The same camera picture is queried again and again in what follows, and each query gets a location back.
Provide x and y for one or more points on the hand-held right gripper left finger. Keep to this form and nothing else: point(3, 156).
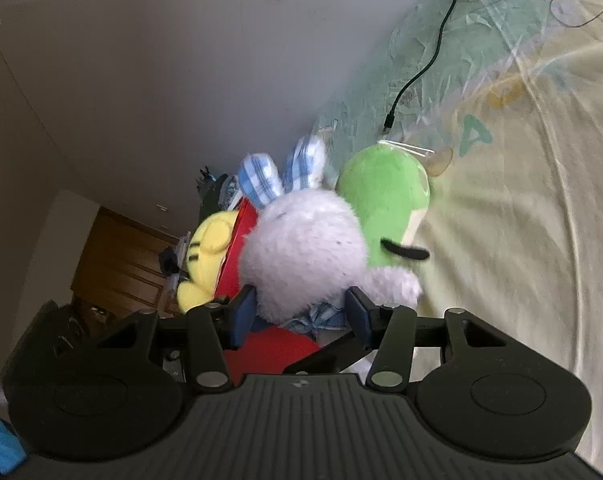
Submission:
point(244, 310)

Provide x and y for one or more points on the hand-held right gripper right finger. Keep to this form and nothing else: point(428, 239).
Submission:
point(359, 316)

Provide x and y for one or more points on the red cardboard box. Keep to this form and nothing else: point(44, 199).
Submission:
point(266, 355)

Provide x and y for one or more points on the white rabbit plush checked ears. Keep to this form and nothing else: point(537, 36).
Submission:
point(306, 250)

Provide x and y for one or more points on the green plush toy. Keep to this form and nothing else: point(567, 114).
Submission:
point(381, 195)

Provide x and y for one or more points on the pile of clutter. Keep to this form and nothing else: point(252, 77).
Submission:
point(212, 200)

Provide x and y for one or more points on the brown wooden cabinet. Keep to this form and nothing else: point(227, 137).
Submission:
point(121, 260)

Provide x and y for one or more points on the printed pastel bed sheet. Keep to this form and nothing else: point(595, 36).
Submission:
point(506, 210)

